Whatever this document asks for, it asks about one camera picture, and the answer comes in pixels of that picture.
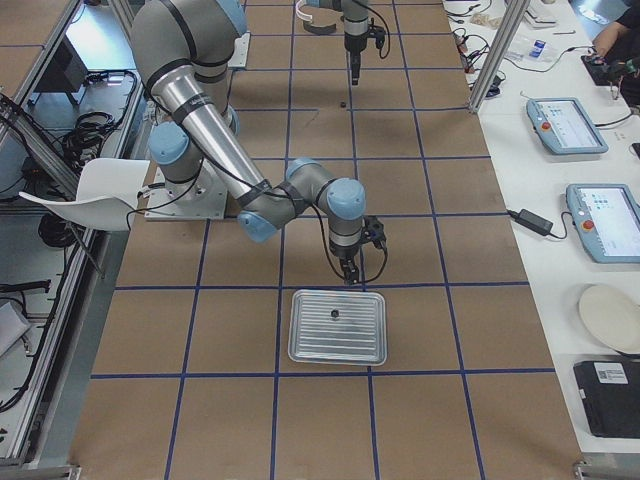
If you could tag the white curved plastic bracket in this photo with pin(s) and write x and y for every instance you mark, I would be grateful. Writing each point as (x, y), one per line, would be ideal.
(301, 13)

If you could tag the lower blue teach pendant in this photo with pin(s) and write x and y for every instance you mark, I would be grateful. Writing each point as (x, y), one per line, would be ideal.
(606, 217)

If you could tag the aluminium profile post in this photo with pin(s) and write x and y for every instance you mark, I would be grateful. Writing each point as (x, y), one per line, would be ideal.
(504, 35)

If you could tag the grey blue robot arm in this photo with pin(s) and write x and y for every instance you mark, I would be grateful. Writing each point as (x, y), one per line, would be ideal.
(181, 50)
(345, 20)

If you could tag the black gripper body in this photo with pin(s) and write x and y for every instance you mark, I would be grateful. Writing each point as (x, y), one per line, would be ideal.
(354, 44)
(345, 253)

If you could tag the blue teach pendant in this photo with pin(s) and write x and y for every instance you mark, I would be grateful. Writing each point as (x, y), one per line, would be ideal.
(564, 127)
(606, 217)

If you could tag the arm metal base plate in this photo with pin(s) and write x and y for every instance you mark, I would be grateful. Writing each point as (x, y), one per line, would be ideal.
(239, 59)
(202, 199)

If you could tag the upper blue teach pendant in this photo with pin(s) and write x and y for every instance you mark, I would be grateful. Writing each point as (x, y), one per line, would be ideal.
(564, 127)

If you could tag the curved grey brake shoe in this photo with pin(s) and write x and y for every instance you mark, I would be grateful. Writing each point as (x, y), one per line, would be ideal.
(320, 30)

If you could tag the black power adapter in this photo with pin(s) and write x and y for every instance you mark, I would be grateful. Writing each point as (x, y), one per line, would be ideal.
(531, 221)

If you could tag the black flat box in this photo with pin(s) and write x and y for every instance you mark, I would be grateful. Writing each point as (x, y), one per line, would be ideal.
(609, 391)

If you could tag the seated person in black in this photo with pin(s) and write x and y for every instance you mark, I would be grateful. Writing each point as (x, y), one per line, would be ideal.
(625, 25)

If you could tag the white round plate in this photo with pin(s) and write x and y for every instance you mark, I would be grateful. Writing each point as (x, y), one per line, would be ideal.
(612, 317)

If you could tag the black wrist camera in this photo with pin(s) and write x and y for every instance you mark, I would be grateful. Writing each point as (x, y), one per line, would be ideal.
(373, 232)

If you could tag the white plastic chair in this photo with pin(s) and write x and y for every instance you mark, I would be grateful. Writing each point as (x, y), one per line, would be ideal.
(107, 192)

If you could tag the ribbed silver metal tray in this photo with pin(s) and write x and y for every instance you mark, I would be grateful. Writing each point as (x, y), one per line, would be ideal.
(357, 337)

